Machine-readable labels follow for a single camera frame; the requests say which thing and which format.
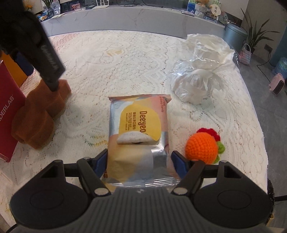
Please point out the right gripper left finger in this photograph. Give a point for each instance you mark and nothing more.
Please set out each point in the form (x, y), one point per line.
(90, 172)

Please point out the pink woven basket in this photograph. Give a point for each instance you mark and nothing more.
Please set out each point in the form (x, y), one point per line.
(245, 54)

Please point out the teddy bear on console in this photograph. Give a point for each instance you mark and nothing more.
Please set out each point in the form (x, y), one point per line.
(201, 5)

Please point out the tall potted floor plant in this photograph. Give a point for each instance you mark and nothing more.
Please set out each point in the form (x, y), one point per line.
(255, 34)

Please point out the red capsule dispenser box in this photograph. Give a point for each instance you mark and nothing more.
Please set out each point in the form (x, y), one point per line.
(11, 100)

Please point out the white wifi router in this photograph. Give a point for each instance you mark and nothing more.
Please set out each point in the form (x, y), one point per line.
(101, 4)

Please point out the blue water jug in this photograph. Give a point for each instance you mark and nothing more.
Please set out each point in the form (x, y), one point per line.
(281, 68)

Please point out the marble TV console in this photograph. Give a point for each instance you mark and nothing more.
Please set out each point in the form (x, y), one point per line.
(139, 18)

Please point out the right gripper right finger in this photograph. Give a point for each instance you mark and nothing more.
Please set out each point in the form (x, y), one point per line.
(190, 173)

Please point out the Deeyeo wet wipes pack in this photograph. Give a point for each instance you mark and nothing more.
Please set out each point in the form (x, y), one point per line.
(138, 147)

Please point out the brown shaped sponge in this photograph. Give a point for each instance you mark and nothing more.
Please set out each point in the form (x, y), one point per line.
(34, 124)

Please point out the clear gift bag with ribbon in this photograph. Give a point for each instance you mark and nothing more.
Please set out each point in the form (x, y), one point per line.
(200, 57)

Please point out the orange crochet fruit toy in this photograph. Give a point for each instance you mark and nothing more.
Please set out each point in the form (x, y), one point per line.
(204, 145)

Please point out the green plant in glass vase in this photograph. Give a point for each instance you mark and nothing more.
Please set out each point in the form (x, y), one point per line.
(52, 7)

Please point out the grey pedal trash bin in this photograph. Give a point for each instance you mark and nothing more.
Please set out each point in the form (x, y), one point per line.
(234, 36)

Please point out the orange cardboard storage box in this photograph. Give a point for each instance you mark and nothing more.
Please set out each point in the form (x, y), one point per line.
(16, 72)

